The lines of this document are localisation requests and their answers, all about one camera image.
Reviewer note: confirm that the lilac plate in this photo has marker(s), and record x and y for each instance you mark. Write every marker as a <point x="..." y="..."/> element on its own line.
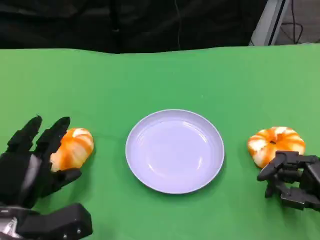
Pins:
<point x="175" y="152"/>

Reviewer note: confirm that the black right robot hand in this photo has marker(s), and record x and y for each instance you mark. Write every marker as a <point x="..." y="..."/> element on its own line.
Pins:
<point x="307" y="180"/>

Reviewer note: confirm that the orange and white bread roll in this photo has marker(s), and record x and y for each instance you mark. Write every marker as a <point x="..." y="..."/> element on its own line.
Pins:
<point x="287" y="142"/>
<point x="75" y="147"/>

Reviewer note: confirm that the green table cloth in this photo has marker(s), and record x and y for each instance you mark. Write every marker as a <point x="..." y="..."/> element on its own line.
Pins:
<point x="150" y="82"/>

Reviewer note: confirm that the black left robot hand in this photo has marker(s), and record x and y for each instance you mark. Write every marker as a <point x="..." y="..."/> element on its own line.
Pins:
<point x="20" y="175"/>

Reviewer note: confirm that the grey metal frame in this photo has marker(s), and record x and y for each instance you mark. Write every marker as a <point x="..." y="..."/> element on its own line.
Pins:
<point x="267" y="22"/>

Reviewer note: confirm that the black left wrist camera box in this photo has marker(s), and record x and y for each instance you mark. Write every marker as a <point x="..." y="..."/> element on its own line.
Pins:
<point x="62" y="220"/>

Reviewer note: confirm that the black drape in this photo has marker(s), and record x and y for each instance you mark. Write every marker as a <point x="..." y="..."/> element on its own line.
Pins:
<point x="75" y="22"/>

